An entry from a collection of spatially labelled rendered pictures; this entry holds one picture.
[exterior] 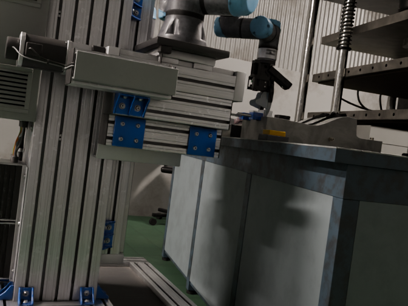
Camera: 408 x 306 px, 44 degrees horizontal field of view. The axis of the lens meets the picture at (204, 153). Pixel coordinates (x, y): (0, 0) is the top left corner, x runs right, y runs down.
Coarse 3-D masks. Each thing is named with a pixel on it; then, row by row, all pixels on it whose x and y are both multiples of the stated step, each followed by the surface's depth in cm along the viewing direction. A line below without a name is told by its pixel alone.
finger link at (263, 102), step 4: (264, 92) 191; (268, 92) 190; (264, 96) 190; (256, 100) 189; (260, 100) 190; (264, 100) 190; (260, 104) 190; (264, 104) 190; (268, 104) 190; (268, 108) 190; (268, 112) 191
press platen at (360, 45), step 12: (372, 24) 276; (384, 24) 266; (396, 24) 260; (324, 36) 327; (336, 36) 312; (360, 36) 296; (372, 36) 292; (384, 36) 288; (396, 36) 285; (360, 48) 326; (372, 48) 322; (384, 48) 317; (396, 48) 313
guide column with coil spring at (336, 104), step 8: (352, 0) 289; (344, 8) 292; (352, 8) 289; (344, 16) 291; (344, 56) 290; (336, 64) 293; (344, 64) 290; (336, 72) 292; (344, 72) 291; (336, 80) 291; (336, 88) 291; (336, 96) 291; (336, 104) 291
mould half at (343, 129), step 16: (256, 128) 195; (272, 128) 187; (288, 128) 189; (304, 128) 190; (320, 128) 192; (336, 128) 194; (352, 128) 196; (320, 144) 193; (336, 144) 194; (352, 144) 196; (368, 144) 198
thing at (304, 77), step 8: (312, 0) 328; (312, 8) 328; (312, 16) 328; (312, 24) 328; (312, 32) 328; (312, 40) 328; (304, 48) 330; (312, 48) 329; (304, 56) 329; (304, 64) 329; (304, 72) 329; (304, 80) 329; (304, 88) 329; (304, 96) 329; (296, 104) 332; (304, 104) 330; (392, 104) 348; (296, 112) 331; (304, 112) 331; (296, 120) 330
